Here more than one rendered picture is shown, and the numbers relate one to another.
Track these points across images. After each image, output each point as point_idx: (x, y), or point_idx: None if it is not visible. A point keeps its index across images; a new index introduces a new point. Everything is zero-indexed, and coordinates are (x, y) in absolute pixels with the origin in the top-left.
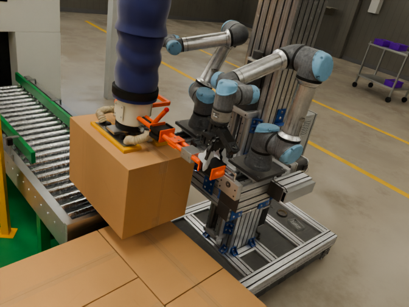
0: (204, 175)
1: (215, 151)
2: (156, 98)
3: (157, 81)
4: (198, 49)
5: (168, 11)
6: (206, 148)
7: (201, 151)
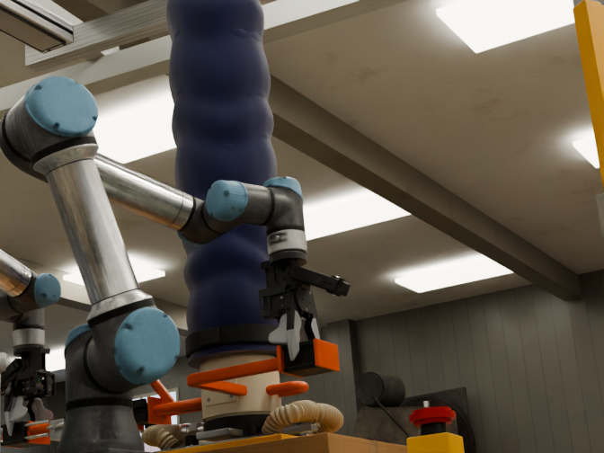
0: (34, 446)
1: (24, 400)
2: (190, 359)
3: (186, 317)
4: (137, 214)
5: (176, 177)
6: (40, 400)
7: (51, 421)
